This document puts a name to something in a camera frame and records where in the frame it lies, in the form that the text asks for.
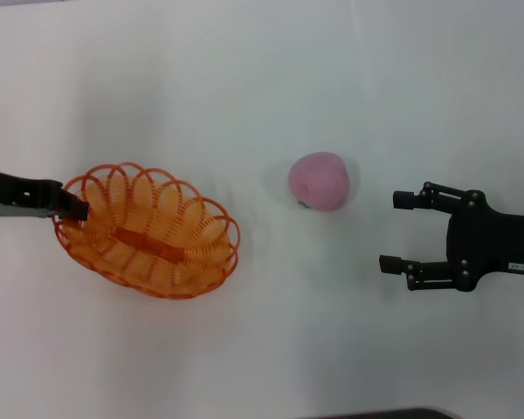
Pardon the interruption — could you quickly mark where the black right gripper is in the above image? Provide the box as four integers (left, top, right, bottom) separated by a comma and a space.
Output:
378, 181, 524, 293

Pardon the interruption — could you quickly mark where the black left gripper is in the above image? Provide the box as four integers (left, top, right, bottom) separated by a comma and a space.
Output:
0, 167, 91, 223

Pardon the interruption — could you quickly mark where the orange plastic woven basket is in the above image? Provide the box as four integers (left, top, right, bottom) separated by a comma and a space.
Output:
52, 161, 242, 301

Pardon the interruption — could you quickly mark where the pink toy peach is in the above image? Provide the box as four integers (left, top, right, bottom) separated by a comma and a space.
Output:
287, 150, 351, 213

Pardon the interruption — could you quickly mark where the dark robot torso edge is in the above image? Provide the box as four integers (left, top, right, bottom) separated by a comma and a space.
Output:
330, 407, 456, 419

